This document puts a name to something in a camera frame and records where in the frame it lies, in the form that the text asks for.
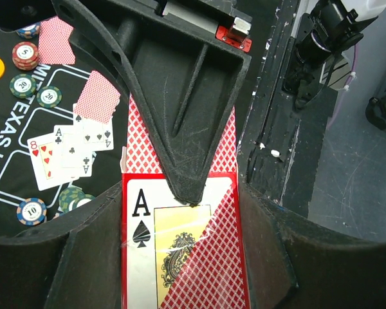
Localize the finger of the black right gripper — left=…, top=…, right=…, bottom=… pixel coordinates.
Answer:
left=53, top=1, right=252, bottom=205

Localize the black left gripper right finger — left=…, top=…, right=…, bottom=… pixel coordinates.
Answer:
left=239, top=183, right=386, bottom=308

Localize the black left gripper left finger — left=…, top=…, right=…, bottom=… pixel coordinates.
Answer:
left=0, top=182, right=122, bottom=308

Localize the blue poker chip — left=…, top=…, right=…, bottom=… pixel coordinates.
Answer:
left=16, top=23, right=41, bottom=39
left=16, top=198, right=47, bottom=227

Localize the red backed card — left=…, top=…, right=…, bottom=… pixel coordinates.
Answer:
left=39, top=17, right=76, bottom=64
left=73, top=70, right=121, bottom=124

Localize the red playing card deck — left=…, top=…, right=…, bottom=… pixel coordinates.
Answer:
left=122, top=101, right=250, bottom=308

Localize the four of spades card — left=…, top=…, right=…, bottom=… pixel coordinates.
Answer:
left=73, top=113, right=114, bottom=151

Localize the face up black card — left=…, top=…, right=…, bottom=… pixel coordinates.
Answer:
left=53, top=125, right=93, bottom=178

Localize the eight of hearts card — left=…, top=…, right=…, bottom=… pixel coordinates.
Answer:
left=27, top=133, right=78, bottom=191

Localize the green poker chip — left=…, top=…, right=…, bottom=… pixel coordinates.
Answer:
left=36, top=86, right=62, bottom=108
left=9, top=74, right=37, bottom=98
left=59, top=186, right=95, bottom=213

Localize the black texas holdem poker mat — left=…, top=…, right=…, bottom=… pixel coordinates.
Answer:
left=0, top=12, right=271, bottom=239

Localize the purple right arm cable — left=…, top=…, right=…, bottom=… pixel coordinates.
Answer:
left=333, top=41, right=361, bottom=120

